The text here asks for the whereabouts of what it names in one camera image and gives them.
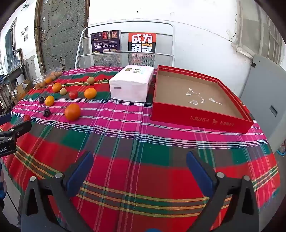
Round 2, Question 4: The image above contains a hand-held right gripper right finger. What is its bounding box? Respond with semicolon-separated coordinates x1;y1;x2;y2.
186;150;260;232

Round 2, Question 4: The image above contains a large orange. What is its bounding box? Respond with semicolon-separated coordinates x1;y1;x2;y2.
65;103;81;121

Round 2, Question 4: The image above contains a plaid tablecloth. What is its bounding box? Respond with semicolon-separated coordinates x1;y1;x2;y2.
0;66;281;232

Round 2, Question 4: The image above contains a window with white frame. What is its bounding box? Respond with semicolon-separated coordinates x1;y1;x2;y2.
240;7;283;65

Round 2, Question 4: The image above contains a riveted metal door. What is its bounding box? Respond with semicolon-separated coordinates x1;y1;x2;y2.
34;0;90;72

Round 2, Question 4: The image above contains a window with dark glass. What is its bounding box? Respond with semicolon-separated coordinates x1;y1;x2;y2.
4;18;18;67

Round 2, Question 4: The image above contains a blue plastic object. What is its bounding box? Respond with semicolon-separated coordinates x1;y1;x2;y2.
277;140;286;155

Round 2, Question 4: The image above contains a plastic bag of fruit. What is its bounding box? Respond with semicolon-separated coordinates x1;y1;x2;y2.
33;66;63;88

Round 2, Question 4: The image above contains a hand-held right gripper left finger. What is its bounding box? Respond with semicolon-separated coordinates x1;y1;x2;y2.
19;150;94;232

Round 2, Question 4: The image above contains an open cardboard box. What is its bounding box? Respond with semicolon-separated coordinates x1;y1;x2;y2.
12;79;34;101

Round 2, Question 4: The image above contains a metal storage rack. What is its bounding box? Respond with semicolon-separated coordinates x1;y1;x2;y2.
0;48;25;107

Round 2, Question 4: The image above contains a red cardboard box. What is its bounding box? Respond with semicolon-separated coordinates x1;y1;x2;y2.
151;65;254;134

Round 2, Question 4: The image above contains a grey metal cabinet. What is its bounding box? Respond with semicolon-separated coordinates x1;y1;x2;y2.
240;54;286;154

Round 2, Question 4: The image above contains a white metal mesh chair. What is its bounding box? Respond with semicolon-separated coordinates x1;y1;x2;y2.
75;22;175;68

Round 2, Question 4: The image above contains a red and black book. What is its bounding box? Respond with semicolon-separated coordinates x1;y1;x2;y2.
128;33;156;67

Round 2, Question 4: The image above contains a white tissue pack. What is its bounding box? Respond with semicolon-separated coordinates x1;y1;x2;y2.
109;65;154;102

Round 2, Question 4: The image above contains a purple cookbook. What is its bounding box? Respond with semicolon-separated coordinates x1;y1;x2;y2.
90;30;122;67

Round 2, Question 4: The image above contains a pile of small brown fruits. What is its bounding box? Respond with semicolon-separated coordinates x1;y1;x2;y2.
34;71;62;88

